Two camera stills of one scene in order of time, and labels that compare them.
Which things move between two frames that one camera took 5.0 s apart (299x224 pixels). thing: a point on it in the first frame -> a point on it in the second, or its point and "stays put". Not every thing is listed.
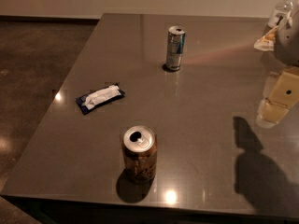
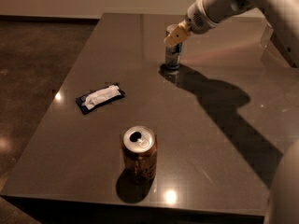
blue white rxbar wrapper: [98, 97] stays put
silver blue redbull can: [175, 44] stays put
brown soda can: [140, 149] stays put
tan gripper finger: [280, 92] -> [196, 21]
